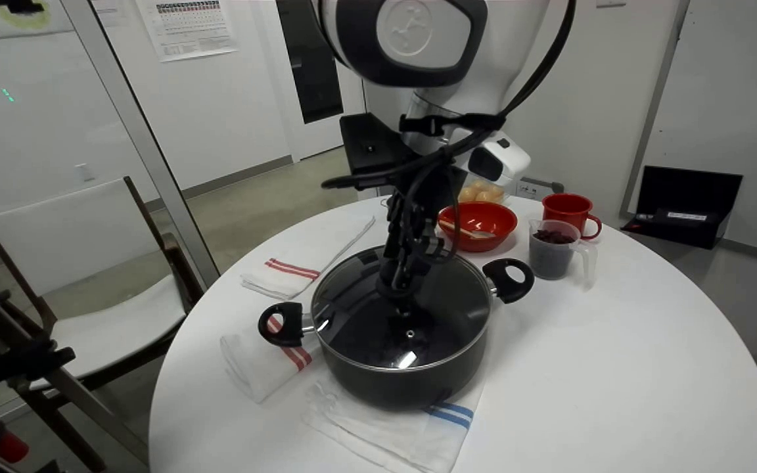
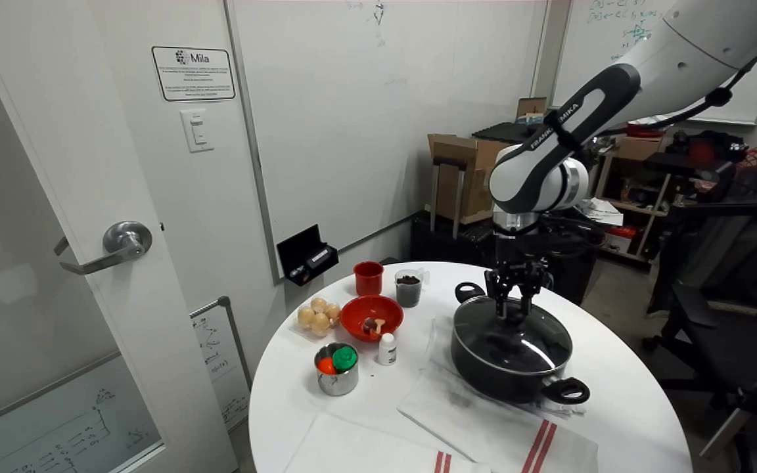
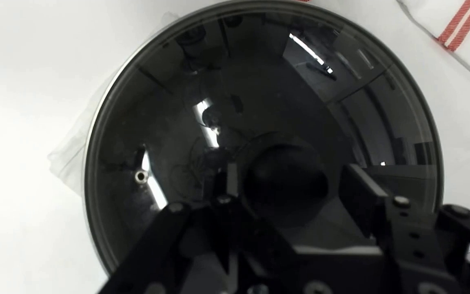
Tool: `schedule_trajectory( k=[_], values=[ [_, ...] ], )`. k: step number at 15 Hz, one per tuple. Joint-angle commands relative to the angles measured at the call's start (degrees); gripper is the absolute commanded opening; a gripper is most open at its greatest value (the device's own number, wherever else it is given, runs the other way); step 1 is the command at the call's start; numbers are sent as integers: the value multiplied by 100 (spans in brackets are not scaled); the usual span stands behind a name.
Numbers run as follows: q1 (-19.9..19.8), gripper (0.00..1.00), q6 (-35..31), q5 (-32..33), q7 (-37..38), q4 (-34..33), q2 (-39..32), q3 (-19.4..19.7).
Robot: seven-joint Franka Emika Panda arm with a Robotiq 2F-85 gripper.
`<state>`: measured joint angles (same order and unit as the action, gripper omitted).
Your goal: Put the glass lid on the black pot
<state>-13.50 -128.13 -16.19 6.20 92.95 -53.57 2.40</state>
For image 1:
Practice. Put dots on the wooden spoon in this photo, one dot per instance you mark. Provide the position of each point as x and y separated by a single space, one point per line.
476 233

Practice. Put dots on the open black case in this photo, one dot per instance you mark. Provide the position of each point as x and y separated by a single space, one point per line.
690 188

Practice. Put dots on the red bowl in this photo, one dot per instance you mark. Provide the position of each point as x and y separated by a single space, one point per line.
497 220

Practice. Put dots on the clear measuring cup dark contents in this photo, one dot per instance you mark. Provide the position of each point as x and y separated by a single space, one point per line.
554 254

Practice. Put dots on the white towel blue stripes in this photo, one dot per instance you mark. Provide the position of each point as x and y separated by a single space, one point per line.
396 435

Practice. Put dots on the black wrist mount plate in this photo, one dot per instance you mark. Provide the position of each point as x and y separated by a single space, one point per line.
373 146

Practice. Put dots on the small red object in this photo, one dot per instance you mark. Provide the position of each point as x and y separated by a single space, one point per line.
8 448

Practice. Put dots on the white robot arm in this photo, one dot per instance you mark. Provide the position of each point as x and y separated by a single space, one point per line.
414 36

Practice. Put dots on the white door dark window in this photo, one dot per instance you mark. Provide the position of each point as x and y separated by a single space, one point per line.
304 95

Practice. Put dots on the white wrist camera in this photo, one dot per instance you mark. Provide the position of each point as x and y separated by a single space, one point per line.
497 162

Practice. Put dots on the white paper notice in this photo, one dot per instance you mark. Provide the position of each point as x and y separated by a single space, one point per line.
188 28

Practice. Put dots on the grey glass partition frame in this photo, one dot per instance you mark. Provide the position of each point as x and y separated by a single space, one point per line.
145 141

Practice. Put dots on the red mug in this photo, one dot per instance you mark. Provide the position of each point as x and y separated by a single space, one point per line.
567 212

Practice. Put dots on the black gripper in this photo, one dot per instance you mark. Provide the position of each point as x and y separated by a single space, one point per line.
433 193

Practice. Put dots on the white chair dark frame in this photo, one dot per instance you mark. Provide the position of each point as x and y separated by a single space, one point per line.
90 238

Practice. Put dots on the beige round food item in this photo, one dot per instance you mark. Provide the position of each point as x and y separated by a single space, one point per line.
471 196
493 193

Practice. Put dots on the black cooking pot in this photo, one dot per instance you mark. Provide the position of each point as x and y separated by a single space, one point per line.
396 388

